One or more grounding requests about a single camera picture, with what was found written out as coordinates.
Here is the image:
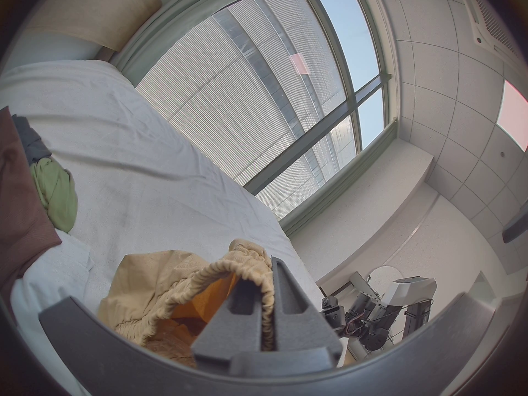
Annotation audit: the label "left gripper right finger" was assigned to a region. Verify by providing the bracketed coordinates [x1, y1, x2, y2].
[262, 255, 343, 366]

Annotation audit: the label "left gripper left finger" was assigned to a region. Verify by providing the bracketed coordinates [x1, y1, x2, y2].
[192, 279, 265, 364]

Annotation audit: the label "tan shorts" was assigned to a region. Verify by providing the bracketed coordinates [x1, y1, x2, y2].
[98, 239, 276, 370]

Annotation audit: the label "bed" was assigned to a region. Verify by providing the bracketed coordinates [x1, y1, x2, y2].
[0, 0, 331, 396]

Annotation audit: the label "green garment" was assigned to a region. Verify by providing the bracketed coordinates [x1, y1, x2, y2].
[30, 157, 79, 234]

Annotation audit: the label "window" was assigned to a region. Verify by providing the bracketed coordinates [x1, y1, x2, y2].
[136, 0, 392, 222]

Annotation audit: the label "brown garment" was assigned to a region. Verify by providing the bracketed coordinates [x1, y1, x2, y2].
[0, 106, 62, 288]

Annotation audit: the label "black garment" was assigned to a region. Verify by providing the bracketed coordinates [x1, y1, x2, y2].
[12, 114, 52, 166]

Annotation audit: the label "square ceiling light panel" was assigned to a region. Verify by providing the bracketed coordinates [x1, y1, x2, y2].
[496, 79, 528, 152]

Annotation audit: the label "grey-green curtain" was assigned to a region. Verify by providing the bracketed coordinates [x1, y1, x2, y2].
[108, 0, 368, 90]

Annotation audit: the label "white ceiling air vent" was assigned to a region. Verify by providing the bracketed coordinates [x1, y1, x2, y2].
[457, 0, 521, 62]

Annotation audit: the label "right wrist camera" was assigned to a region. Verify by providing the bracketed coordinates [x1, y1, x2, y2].
[321, 296, 345, 329]

